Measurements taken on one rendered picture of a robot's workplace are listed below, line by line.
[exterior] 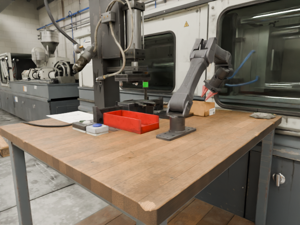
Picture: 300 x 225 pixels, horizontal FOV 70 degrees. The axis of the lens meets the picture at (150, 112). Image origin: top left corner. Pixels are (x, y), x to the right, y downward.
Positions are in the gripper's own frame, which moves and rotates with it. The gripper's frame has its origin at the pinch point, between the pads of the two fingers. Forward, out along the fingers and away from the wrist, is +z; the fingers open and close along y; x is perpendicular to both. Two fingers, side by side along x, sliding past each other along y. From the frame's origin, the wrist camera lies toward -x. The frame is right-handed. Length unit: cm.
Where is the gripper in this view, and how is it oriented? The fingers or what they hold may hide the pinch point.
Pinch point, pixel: (204, 97)
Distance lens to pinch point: 130.6
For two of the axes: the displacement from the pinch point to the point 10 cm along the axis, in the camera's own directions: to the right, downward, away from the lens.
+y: -6.2, -6.5, 4.5
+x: -6.6, 1.3, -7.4
